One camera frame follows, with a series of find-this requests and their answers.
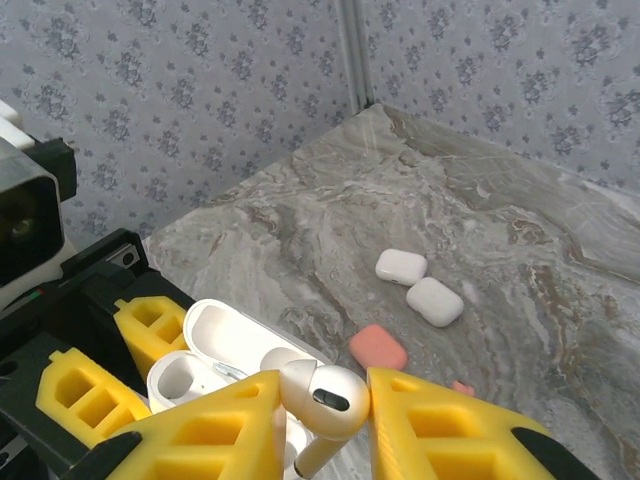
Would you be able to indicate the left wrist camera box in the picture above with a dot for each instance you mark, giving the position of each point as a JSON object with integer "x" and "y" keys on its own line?
{"x": 25, "y": 165}

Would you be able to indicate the white earbud charging case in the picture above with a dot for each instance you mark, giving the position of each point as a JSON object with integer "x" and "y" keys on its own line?
{"x": 400, "y": 266}
{"x": 220, "y": 325}
{"x": 434, "y": 301}

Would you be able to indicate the aluminium frame post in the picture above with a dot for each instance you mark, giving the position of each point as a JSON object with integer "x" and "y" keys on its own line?
{"x": 356, "y": 50}

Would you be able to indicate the pink earbud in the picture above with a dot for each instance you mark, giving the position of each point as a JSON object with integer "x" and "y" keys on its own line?
{"x": 462, "y": 388}

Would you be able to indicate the pink earbud charging case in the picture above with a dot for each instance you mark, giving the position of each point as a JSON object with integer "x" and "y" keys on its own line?
{"x": 377, "y": 347}

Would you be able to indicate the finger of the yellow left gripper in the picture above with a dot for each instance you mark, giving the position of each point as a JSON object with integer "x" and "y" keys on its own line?
{"x": 55, "y": 385}
{"x": 132, "y": 320}

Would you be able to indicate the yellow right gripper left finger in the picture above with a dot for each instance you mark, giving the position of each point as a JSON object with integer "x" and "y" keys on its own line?
{"x": 210, "y": 440}

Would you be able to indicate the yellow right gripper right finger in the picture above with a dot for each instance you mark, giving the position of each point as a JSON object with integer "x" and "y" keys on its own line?
{"x": 450, "y": 440}

